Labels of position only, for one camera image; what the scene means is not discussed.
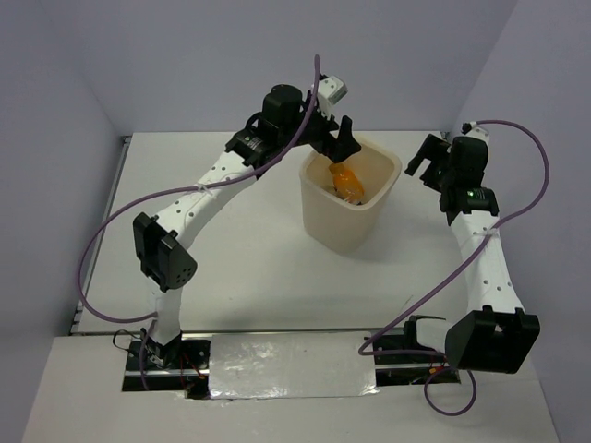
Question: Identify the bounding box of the orange plastic bottle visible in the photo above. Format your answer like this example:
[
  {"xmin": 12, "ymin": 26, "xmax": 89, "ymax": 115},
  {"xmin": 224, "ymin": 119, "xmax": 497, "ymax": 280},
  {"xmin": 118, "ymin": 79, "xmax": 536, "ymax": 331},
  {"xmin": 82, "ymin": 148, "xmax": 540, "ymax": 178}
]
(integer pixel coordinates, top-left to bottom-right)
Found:
[{"xmin": 329, "ymin": 163, "xmax": 365, "ymax": 205}]

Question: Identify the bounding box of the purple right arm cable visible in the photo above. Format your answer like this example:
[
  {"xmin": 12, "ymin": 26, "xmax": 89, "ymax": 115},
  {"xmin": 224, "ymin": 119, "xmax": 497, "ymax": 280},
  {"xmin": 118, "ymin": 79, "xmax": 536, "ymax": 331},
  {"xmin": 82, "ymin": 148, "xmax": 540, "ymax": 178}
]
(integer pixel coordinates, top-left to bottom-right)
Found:
[{"xmin": 358, "ymin": 118, "xmax": 551, "ymax": 414}]

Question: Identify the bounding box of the beige plastic bin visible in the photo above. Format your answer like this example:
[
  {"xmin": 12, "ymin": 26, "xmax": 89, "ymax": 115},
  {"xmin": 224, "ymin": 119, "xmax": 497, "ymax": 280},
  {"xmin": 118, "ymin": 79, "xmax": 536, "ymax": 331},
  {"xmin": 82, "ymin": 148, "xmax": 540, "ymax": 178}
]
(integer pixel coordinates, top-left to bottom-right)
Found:
[{"xmin": 299, "ymin": 137, "xmax": 402, "ymax": 254}]

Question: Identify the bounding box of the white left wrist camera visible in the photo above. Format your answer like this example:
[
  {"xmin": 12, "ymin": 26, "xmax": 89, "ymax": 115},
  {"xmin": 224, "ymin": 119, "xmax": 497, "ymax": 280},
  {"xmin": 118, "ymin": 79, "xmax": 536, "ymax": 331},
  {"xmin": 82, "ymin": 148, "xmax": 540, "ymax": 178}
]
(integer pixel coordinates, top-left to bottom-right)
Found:
[{"xmin": 317, "ymin": 76, "xmax": 348, "ymax": 119}]

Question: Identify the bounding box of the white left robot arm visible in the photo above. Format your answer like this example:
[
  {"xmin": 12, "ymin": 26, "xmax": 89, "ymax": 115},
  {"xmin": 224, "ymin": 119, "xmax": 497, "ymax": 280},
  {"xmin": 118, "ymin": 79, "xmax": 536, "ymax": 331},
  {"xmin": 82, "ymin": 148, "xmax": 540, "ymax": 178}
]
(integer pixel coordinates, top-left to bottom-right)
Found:
[{"xmin": 132, "ymin": 76, "xmax": 361, "ymax": 368}]

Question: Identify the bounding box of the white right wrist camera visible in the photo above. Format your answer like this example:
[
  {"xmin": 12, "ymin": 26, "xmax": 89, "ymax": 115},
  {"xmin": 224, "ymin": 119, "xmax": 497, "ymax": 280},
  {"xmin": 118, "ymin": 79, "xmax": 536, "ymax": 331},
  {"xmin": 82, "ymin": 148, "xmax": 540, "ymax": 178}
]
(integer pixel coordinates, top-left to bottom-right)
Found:
[{"xmin": 461, "ymin": 121, "xmax": 489, "ymax": 142}]

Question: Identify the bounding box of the black base rail with foil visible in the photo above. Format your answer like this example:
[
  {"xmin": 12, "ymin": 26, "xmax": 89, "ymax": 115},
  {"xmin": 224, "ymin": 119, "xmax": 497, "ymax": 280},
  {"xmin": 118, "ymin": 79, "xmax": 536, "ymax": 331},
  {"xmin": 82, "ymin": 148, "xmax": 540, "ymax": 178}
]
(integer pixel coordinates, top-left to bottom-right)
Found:
[{"xmin": 122, "ymin": 331, "xmax": 446, "ymax": 400}]

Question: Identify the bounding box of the aluminium table edge rail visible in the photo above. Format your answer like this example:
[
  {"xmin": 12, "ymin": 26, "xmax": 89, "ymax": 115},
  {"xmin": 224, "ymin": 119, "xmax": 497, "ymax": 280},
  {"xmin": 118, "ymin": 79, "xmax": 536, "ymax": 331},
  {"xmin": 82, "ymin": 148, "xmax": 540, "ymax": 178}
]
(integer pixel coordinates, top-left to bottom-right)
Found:
[{"xmin": 68, "ymin": 135, "xmax": 132, "ymax": 335}]

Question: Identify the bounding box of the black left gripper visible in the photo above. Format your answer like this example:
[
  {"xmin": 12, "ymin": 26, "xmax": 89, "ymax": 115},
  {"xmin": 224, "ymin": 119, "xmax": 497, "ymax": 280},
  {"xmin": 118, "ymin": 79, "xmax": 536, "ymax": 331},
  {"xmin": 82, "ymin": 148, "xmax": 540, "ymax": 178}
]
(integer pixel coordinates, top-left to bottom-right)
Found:
[{"xmin": 279, "ymin": 94, "xmax": 361, "ymax": 163}]

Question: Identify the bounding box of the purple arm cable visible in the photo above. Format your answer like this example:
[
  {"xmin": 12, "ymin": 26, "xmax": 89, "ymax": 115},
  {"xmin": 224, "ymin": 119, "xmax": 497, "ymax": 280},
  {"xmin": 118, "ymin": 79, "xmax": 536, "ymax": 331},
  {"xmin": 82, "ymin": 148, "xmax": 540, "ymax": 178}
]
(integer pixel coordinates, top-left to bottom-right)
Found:
[
  {"xmin": 76, "ymin": 54, "xmax": 322, "ymax": 391},
  {"xmin": 358, "ymin": 118, "xmax": 551, "ymax": 414}
]

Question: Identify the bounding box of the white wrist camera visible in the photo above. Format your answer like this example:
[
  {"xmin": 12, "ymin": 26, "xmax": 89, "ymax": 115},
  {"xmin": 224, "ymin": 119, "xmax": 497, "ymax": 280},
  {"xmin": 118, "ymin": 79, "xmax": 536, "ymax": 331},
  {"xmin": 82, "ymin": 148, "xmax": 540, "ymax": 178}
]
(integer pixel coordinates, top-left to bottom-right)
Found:
[
  {"xmin": 317, "ymin": 76, "xmax": 348, "ymax": 119},
  {"xmin": 461, "ymin": 121, "xmax": 489, "ymax": 142}
]

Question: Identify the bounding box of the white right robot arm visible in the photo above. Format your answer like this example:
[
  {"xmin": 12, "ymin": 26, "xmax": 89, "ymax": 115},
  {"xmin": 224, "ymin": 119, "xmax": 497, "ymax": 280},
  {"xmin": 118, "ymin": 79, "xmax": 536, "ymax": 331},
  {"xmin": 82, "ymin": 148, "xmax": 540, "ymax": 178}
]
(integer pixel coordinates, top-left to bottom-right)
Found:
[{"xmin": 401, "ymin": 122, "xmax": 540, "ymax": 374}]

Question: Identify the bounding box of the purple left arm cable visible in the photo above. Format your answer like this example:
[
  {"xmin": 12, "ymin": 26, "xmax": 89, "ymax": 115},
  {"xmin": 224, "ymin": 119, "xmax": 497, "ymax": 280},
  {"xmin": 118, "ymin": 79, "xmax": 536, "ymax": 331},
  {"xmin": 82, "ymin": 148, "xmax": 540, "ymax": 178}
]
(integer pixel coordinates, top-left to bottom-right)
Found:
[{"xmin": 76, "ymin": 54, "xmax": 322, "ymax": 391}]

